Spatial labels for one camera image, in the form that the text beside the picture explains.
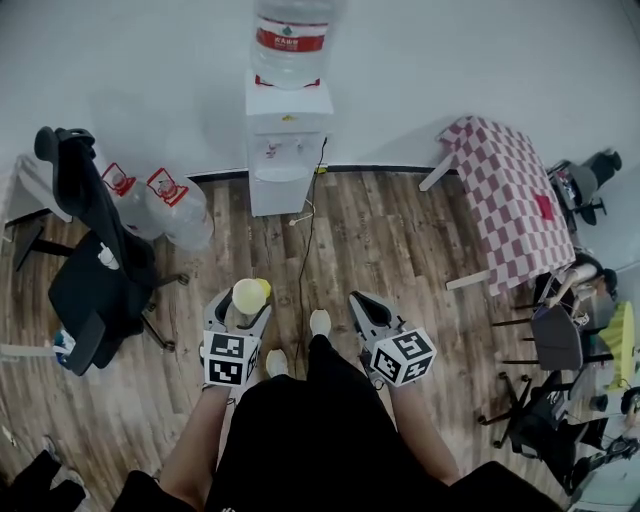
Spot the grey office chair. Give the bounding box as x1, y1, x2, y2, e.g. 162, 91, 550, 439
547, 148, 624, 227

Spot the person's left white shoe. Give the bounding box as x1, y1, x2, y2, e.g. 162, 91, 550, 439
265, 348, 290, 379

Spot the small white bottle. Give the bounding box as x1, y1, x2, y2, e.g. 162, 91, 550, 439
96, 241, 121, 272

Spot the blue and white bottle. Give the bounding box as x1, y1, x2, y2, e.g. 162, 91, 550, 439
51, 328, 77, 357

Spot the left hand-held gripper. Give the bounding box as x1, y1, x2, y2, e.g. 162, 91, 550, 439
199, 291, 274, 389

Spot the black jacket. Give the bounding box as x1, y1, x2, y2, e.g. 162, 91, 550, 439
53, 127, 157, 291

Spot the person's right white shoe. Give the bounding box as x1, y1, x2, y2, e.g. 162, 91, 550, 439
309, 309, 333, 338

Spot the clear water bottle red label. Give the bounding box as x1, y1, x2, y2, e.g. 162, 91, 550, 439
249, 0, 336, 92

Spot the person's black clothing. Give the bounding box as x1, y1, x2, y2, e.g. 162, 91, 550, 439
123, 333, 569, 512

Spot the black swivel chair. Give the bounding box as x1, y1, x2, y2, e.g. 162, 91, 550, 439
476, 370, 604, 464

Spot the table with checked cloth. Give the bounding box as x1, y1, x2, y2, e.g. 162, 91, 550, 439
418, 115, 577, 297

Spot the person's left forearm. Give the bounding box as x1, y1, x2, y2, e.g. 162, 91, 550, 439
158, 382, 242, 512

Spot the empty clear water jug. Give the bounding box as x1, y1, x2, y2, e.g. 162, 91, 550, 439
144, 167, 216, 252
101, 161, 152, 242

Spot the pale yellow cup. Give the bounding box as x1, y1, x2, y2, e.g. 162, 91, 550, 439
231, 278, 273, 316

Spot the black power cable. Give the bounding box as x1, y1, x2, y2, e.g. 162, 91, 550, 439
293, 134, 330, 362

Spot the black office chair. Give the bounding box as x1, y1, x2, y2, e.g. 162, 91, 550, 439
33, 125, 192, 377

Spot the person's white shoe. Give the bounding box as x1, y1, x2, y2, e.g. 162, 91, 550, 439
309, 309, 333, 338
265, 348, 290, 379

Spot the white desk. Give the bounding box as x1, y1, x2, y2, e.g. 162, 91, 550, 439
0, 153, 72, 232

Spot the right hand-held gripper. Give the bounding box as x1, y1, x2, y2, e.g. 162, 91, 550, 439
347, 291, 438, 389

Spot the yellow-green foam piece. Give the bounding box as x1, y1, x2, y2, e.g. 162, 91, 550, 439
598, 299, 637, 392

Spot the grey stool with black legs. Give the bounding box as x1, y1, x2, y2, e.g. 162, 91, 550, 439
492, 298, 587, 372

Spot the white water dispenser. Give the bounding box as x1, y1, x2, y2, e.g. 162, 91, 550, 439
244, 69, 335, 218

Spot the person's right forearm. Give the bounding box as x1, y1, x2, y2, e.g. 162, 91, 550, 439
385, 380, 462, 487

